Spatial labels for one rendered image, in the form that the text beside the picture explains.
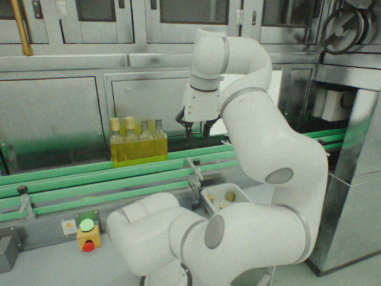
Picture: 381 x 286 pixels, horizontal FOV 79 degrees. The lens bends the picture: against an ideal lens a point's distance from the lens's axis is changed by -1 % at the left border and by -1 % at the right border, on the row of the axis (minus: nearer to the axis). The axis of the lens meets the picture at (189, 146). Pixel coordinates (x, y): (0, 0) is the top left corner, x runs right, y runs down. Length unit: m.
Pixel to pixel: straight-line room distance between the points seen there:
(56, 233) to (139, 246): 0.61
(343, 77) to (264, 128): 1.16
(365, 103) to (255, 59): 0.94
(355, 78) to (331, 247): 0.98
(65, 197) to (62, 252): 0.20
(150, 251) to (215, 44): 0.40
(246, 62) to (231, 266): 0.37
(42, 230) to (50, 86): 0.55
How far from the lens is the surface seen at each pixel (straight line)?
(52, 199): 0.95
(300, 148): 0.33
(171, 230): 0.44
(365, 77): 1.38
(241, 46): 0.51
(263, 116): 0.33
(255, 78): 0.40
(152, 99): 1.08
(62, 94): 1.11
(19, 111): 1.16
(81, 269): 0.93
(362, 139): 1.40
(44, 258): 1.02
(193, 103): 0.61
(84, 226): 0.92
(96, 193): 0.93
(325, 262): 1.82
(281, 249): 0.34
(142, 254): 0.44
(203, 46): 0.48
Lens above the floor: 1.42
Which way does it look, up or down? 24 degrees down
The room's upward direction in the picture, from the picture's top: straight up
